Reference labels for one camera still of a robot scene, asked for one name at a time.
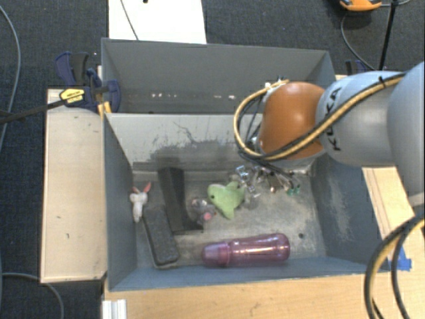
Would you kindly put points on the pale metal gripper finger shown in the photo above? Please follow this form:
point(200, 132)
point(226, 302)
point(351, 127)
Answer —
point(241, 172)
point(254, 199)

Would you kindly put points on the grey metal bin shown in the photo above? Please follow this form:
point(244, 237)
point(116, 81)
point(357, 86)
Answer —
point(265, 224)

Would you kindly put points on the green toy whale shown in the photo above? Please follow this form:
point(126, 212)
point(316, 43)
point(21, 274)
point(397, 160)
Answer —
point(225, 198)

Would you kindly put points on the purple plastic bottle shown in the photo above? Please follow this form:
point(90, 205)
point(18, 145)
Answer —
point(252, 251)

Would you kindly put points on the grey toy mouse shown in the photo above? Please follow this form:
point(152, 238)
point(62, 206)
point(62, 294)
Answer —
point(202, 208)

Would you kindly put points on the dark green flat block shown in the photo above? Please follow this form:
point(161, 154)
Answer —
point(161, 238)
point(172, 198)

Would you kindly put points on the white toy rabbit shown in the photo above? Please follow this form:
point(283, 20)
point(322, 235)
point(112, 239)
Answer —
point(137, 202)

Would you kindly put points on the pale wood flat board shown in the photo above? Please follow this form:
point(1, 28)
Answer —
point(73, 194)

